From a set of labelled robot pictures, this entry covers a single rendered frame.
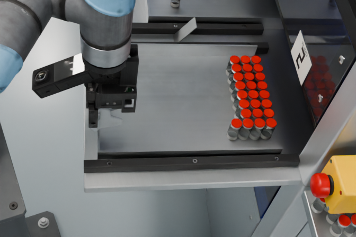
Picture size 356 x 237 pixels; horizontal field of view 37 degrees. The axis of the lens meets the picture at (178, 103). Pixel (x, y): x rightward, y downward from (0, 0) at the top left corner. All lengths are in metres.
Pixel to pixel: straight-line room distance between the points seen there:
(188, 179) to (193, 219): 0.95
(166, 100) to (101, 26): 0.37
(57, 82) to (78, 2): 0.17
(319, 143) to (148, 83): 0.36
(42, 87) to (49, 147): 1.19
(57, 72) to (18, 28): 0.19
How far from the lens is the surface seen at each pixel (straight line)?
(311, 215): 1.01
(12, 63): 0.68
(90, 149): 1.00
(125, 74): 0.85
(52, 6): 0.75
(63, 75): 0.85
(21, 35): 0.70
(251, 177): 1.01
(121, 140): 1.01
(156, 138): 1.02
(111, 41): 0.76
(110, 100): 0.89
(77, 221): 1.90
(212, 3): 1.28
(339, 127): 0.89
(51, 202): 1.94
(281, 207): 1.15
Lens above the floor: 1.74
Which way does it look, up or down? 53 degrees down
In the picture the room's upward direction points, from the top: 12 degrees clockwise
